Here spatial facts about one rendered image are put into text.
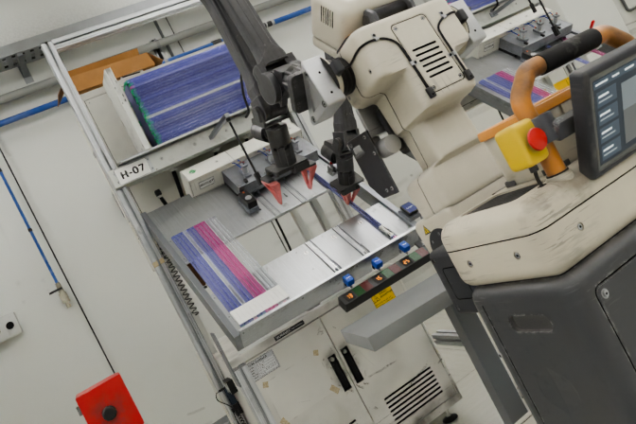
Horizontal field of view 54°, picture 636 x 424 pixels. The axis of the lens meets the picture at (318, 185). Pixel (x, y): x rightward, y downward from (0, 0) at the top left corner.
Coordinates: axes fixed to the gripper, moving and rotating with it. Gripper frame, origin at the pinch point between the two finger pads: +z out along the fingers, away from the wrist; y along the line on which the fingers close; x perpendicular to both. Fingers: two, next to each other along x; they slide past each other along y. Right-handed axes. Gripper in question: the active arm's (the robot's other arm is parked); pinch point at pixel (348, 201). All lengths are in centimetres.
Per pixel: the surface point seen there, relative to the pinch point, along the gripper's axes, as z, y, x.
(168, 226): 1, 55, -32
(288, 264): 0.9, 32.2, 11.3
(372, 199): 2.0, -8.1, 2.5
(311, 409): 49, 42, 29
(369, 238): 1.0, 5.4, 18.4
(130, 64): -26, 32, -107
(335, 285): 2.6, 25.1, 26.7
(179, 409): 166, 71, -87
